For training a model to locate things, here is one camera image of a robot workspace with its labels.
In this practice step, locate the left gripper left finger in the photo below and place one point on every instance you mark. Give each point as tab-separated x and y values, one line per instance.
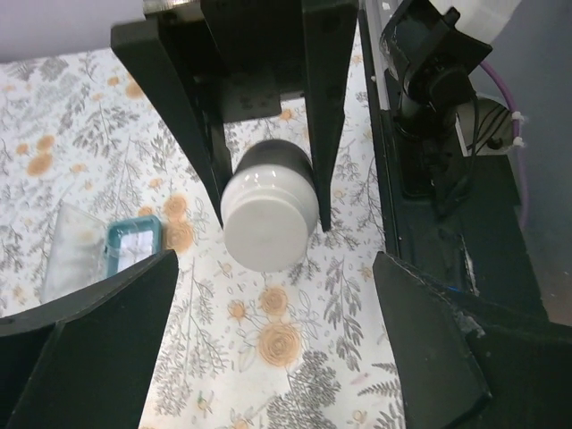
86	360

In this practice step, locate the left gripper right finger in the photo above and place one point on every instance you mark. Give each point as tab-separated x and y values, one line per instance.
464	362

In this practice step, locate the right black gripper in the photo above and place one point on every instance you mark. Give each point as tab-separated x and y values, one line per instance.
202	63

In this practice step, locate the blue rectangular pill box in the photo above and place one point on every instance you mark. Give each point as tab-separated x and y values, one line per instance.
86	250

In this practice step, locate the white cap pill bottle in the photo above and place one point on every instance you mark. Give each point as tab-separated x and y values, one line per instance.
269	207

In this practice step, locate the floral table mat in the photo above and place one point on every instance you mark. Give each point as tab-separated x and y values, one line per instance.
302	348

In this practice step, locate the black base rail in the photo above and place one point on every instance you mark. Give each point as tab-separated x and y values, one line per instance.
448	209

